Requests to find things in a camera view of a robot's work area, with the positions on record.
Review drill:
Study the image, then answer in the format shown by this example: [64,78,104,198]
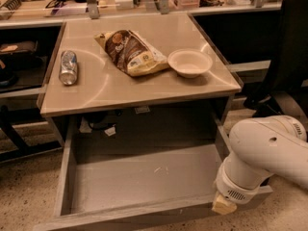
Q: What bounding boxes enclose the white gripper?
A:
[212,164,259,215]

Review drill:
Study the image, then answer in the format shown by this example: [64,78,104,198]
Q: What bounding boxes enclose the grey top drawer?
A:
[33,113,273,231]

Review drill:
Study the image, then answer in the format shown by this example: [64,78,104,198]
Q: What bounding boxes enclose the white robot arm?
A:
[212,115,308,215]

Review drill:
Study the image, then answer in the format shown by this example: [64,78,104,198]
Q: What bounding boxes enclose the grey drawer cabinet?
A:
[38,13,241,141]

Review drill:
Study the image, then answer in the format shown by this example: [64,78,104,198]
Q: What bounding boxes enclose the black office chair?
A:
[244,0,308,110]

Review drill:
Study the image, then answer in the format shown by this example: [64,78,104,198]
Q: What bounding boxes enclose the white paper bowl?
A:
[167,49,213,78]

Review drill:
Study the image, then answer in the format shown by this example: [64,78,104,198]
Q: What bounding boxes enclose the brown chip bag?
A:
[94,30,168,77]

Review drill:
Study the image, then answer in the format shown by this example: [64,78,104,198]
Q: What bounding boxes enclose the long background workbench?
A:
[1,0,280,162]

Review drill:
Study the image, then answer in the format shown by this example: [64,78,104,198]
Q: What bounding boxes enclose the silver soda can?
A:
[59,50,78,86]

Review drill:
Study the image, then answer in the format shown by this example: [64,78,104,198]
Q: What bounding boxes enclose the coiled soldering stand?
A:
[0,0,21,20]

